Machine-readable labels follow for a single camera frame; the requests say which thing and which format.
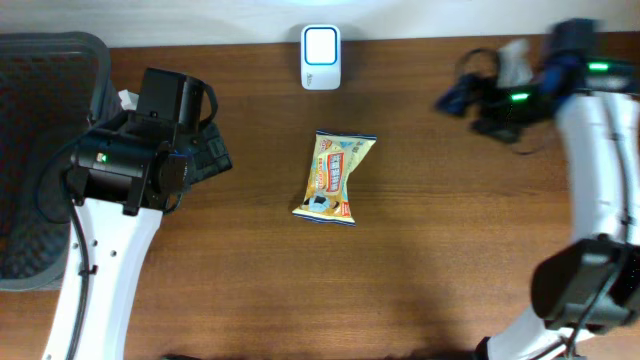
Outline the yellow wet wipes pack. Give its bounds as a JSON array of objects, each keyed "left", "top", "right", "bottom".
[{"left": 292, "top": 130, "right": 377, "bottom": 226}]

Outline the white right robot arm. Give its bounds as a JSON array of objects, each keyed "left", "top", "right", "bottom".
[{"left": 436, "top": 18, "right": 639, "bottom": 359}]

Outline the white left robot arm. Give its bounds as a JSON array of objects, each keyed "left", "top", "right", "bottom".
[{"left": 42, "top": 68, "right": 232, "bottom": 359}]

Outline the white barcode scanner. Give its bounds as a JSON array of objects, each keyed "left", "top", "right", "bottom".
[{"left": 300, "top": 24, "right": 342, "bottom": 91}]

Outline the grey plastic basket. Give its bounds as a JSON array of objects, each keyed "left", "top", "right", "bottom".
[{"left": 1, "top": 32, "right": 121, "bottom": 292}]

